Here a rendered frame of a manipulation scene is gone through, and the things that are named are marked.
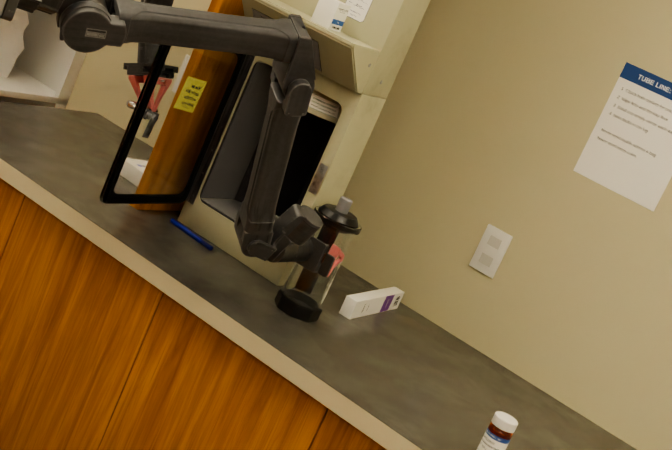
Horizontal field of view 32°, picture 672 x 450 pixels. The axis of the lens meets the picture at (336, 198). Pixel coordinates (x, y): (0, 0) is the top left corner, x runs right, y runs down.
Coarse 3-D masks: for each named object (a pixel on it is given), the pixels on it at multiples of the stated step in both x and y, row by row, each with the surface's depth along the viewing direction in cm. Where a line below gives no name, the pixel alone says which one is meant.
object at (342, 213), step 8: (344, 200) 242; (320, 208) 243; (328, 208) 241; (336, 208) 243; (344, 208) 242; (328, 216) 240; (336, 216) 240; (344, 216) 241; (352, 216) 244; (344, 224) 240; (352, 224) 241
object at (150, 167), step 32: (192, 64) 248; (224, 64) 258; (160, 96) 244; (192, 96) 254; (128, 128) 241; (160, 128) 250; (192, 128) 259; (128, 160) 246; (160, 160) 255; (192, 160) 265; (128, 192) 251; (160, 192) 261
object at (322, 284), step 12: (324, 216) 240; (324, 228) 240; (348, 228) 240; (360, 228) 243; (324, 240) 241; (336, 240) 241; (348, 240) 242; (288, 276) 246; (300, 276) 243; (312, 276) 242; (288, 288) 245; (300, 288) 243; (312, 288) 243; (324, 288) 244; (300, 300) 243; (312, 300) 244
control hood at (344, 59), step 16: (256, 0) 250; (272, 0) 253; (272, 16) 250; (304, 16) 249; (320, 32) 242; (336, 32) 245; (320, 48) 246; (336, 48) 242; (352, 48) 238; (368, 48) 243; (336, 64) 245; (352, 64) 241; (368, 64) 246; (336, 80) 249; (352, 80) 245
